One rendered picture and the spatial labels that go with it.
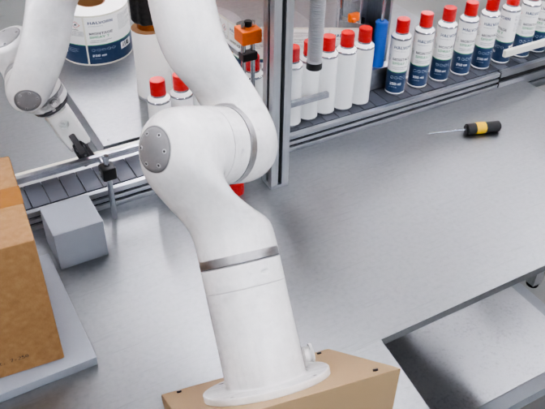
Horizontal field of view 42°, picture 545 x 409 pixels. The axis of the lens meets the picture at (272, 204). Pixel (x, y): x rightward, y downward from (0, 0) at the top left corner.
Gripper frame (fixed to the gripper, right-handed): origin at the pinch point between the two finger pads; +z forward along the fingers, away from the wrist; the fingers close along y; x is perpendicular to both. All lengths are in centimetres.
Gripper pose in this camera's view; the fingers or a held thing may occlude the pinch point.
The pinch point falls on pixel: (85, 155)
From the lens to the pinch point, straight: 159.1
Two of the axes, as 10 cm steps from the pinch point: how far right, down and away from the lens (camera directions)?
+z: 2.8, 6.3, 7.2
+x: -8.2, 5.4, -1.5
